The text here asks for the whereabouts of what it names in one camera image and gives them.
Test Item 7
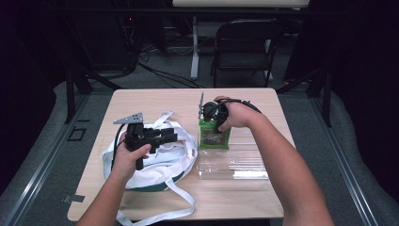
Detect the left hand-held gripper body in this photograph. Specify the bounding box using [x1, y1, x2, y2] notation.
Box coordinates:
[112, 112, 155, 171]

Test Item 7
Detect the person's left hand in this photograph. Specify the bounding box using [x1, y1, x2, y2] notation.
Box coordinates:
[111, 131, 152, 185]

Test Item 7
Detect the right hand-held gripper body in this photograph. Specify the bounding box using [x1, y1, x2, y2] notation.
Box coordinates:
[199, 92, 230, 125]

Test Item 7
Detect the person's right hand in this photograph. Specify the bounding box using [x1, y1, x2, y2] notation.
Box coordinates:
[214, 95, 263, 133]

